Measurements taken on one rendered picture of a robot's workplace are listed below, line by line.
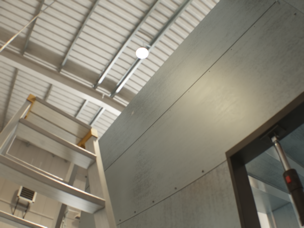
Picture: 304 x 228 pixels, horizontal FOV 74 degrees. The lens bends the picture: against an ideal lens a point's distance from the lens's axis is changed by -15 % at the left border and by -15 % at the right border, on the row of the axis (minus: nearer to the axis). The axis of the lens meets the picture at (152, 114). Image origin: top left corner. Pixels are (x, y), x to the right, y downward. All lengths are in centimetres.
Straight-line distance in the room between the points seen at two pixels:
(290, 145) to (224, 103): 196
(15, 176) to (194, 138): 77
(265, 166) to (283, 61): 228
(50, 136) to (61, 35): 692
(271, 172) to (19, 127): 299
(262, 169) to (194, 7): 514
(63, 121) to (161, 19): 628
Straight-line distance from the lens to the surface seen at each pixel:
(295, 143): 293
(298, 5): 111
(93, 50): 769
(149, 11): 677
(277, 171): 334
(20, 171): 63
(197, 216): 92
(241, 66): 109
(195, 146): 106
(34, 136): 84
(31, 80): 904
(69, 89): 789
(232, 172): 86
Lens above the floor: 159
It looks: 47 degrees up
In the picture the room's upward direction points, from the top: straight up
